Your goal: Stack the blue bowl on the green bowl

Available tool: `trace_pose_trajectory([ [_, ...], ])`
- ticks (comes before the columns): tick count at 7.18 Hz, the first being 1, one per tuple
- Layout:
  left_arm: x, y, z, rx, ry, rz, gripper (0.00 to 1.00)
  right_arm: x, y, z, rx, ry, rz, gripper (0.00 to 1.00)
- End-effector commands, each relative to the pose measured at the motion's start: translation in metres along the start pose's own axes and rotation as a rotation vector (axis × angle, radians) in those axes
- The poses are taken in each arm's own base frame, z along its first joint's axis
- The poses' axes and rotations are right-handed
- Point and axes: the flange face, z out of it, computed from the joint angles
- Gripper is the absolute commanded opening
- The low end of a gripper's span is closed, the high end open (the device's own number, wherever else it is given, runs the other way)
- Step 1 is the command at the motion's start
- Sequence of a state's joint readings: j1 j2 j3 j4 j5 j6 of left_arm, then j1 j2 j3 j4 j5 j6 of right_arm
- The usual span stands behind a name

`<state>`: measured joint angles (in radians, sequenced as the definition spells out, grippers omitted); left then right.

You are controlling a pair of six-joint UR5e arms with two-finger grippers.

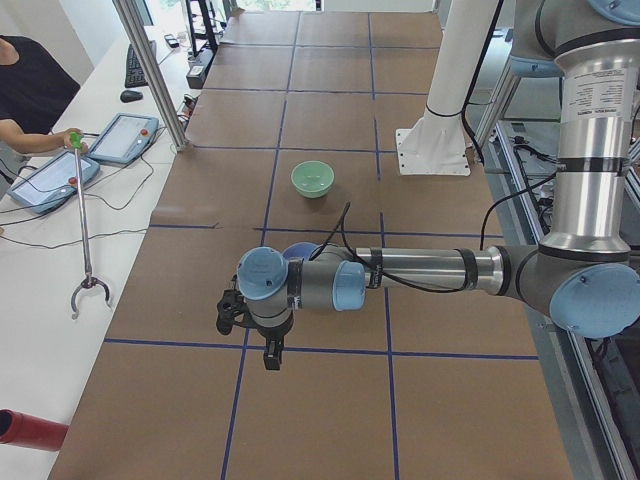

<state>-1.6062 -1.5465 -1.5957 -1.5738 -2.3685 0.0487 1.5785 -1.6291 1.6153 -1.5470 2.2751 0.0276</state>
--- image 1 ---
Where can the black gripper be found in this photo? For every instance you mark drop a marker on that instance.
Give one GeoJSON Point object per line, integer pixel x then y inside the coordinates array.
{"type": "Point", "coordinates": [271, 333]}

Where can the blue bowl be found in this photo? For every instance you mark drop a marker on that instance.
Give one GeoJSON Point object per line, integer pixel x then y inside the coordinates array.
{"type": "Point", "coordinates": [299, 251]}

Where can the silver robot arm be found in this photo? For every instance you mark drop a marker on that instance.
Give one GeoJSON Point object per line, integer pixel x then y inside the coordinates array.
{"type": "Point", "coordinates": [578, 274]}

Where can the green bowl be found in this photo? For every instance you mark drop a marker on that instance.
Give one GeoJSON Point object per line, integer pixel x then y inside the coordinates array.
{"type": "Point", "coordinates": [312, 179]}

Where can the person hand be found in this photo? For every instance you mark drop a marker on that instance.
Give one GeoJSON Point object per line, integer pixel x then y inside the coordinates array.
{"type": "Point", "coordinates": [73, 140]}

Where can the red cylinder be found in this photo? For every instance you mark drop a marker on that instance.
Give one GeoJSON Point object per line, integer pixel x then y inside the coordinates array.
{"type": "Point", "coordinates": [23, 430]}

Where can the far teach pendant tablet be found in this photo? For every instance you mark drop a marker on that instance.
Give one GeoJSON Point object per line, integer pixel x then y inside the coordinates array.
{"type": "Point", "coordinates": [124, 139]}

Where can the teach pendant tablet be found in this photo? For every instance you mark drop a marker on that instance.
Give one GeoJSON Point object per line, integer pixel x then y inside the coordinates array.
{"type": "Point", "coordinates": [124, 139]}
{"type": "Point", "coordinates": [49, 186]}

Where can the near teach pendant tablet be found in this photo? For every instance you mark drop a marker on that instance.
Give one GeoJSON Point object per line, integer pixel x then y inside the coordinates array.
{"type": "Point", "coordinates": [49, 186]}

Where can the metal reacher grabber tool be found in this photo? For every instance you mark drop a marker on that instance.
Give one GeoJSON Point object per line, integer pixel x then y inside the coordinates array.
{"type": "Point", "coordinates": [89, 281]}

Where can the black computer mouse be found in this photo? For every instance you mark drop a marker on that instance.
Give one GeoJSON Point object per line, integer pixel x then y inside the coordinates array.
{"type": "Point", "coordinates": [129, 96]}

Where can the black keyboard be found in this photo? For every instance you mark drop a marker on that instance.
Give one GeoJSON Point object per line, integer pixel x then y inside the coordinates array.
{"type": "Point", "coordinates": [134, 73]}

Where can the person in black shirt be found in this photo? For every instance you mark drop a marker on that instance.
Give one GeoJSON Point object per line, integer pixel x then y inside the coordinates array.
{"type": "Point", "coordinates": [35, 92]}

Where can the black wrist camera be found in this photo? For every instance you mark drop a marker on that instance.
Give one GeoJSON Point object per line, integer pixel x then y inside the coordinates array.
{"type": "Point", "coordinates": [232, 311]}

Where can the white pedestal column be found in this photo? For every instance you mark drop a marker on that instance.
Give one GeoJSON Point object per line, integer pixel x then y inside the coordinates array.
{"type": "Point", "coordinates": [436, 145]}

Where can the aluminium frame post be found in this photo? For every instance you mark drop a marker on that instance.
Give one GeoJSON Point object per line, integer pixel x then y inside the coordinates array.
{"type": "Point", "coordinates": [132, 23]}

